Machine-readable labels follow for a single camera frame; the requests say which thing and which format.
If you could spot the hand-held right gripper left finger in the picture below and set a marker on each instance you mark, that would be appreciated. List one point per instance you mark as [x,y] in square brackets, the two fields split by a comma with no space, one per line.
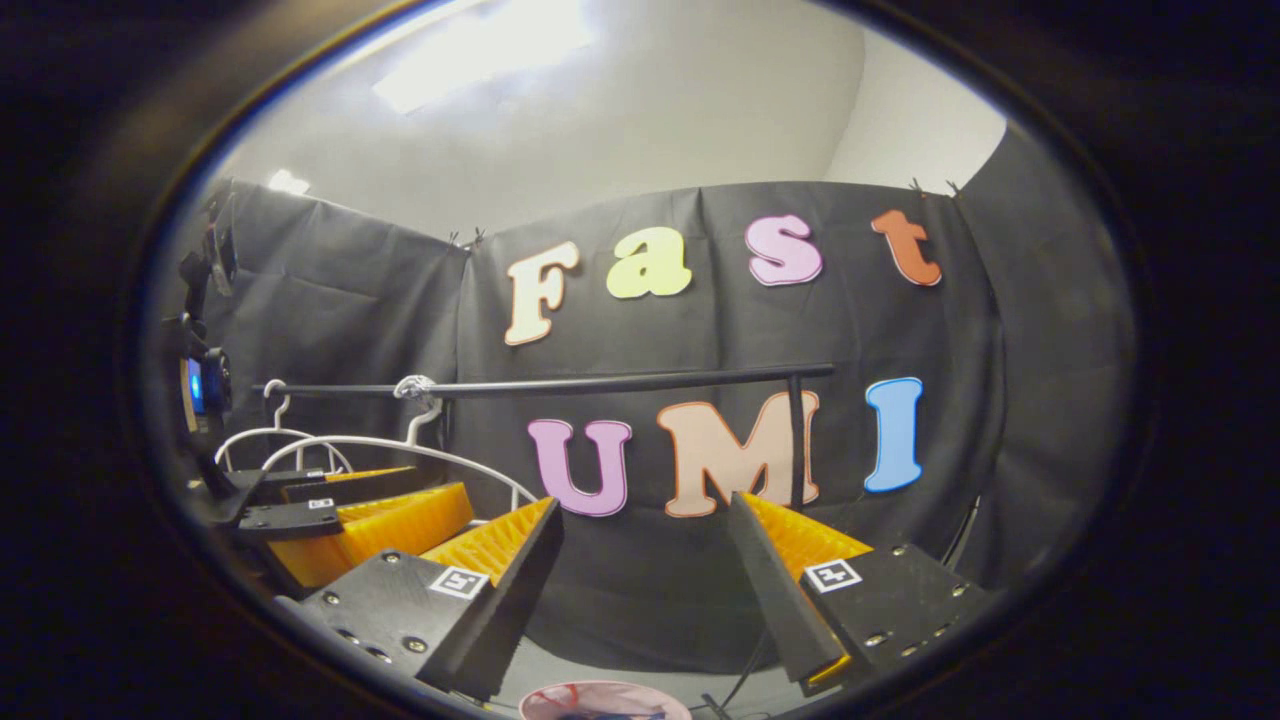
[400,610]

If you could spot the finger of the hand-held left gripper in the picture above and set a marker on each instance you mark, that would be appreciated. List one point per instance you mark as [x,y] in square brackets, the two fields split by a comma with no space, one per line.
[330,486]
[290,520]

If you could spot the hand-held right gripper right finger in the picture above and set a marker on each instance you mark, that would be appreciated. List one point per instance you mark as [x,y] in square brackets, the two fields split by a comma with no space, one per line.
[890,600]

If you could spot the white hanger with taped hook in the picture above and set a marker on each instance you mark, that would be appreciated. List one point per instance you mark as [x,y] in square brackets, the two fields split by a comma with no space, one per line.
[350,439]

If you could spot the white plastic hanger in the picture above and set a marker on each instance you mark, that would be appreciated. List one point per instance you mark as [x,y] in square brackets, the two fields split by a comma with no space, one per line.
[270,431]

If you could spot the black clothes rack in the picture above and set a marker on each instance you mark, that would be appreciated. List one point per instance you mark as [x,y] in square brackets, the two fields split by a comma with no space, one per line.
[600,383]

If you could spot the black backdrop cloth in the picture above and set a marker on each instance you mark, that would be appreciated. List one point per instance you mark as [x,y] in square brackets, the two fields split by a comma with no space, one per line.
[640,570]

